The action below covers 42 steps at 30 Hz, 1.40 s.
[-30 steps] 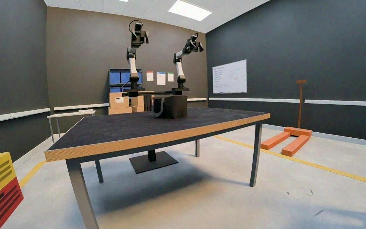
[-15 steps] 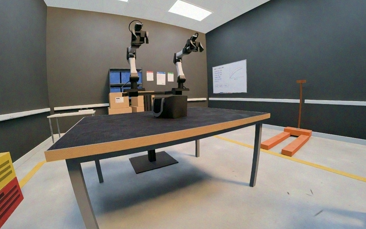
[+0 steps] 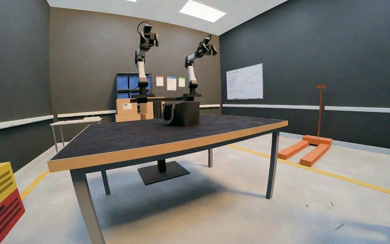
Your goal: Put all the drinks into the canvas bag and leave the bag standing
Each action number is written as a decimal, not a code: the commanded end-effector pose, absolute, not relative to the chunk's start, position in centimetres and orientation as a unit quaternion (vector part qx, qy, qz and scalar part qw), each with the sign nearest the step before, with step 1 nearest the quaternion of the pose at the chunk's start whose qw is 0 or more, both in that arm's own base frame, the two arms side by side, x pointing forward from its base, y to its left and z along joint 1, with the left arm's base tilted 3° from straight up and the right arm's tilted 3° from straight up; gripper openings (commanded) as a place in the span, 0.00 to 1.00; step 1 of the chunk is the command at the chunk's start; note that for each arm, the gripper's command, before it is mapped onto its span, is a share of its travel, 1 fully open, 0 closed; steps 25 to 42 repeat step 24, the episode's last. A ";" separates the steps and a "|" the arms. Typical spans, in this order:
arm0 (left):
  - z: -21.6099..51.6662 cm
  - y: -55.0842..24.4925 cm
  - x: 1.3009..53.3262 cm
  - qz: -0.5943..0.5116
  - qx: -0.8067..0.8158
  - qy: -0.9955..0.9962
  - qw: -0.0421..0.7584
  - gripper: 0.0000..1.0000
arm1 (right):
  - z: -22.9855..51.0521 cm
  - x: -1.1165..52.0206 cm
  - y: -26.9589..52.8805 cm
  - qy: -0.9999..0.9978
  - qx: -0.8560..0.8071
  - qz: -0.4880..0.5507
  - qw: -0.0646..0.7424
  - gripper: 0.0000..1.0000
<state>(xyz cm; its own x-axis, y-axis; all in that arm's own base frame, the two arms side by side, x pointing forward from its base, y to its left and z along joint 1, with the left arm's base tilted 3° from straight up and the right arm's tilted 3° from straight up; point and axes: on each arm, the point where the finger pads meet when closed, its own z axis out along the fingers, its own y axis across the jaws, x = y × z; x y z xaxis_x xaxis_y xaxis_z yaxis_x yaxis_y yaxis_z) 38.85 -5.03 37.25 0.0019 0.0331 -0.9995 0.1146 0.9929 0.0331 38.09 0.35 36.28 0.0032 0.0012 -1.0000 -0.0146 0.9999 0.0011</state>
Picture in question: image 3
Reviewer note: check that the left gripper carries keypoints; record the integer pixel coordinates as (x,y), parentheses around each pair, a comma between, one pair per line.
(206,49)

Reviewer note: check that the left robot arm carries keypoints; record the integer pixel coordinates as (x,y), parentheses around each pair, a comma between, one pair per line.
(189,66)

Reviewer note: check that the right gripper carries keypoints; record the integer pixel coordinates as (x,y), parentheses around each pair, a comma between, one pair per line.
(147,39)

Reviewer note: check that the dark grey fabric bag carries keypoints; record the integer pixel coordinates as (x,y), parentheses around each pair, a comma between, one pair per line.
(182,114)

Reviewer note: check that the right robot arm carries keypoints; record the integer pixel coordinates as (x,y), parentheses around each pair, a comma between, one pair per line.
(142,83)

